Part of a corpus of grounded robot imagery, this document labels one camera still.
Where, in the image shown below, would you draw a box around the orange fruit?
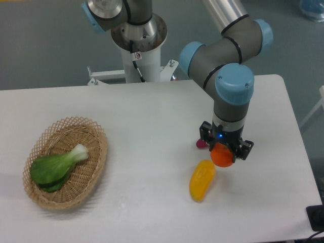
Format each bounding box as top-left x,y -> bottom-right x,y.
210,143 -> 234,168

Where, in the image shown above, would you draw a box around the blue object in corner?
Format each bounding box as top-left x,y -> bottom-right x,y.
299,0 -> 323,22

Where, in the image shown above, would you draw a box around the magenta toy fruit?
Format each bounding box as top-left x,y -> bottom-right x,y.
196,139 -> 209,149

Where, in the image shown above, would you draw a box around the black device on table edge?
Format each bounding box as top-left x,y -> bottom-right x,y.
306,205 -> 323,231

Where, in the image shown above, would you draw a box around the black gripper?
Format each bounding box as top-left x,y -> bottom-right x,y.
199,118 -> 254,162

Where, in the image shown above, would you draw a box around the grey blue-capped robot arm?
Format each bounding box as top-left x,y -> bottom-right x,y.
82,1 -> 273,167

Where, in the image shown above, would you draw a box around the yellow toy mango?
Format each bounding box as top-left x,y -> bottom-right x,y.
189,160 -> 216,202

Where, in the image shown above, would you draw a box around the green bok choy toy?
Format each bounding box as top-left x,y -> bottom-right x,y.
29,144 -> 89,192

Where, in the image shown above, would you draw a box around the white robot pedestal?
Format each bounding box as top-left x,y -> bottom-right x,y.
88,13 -> 179,85

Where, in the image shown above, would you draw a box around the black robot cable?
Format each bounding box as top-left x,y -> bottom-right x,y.
128,39 -> 147,83

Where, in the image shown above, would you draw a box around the woven wicker basket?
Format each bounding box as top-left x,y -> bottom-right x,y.
23,117 -> 108,210

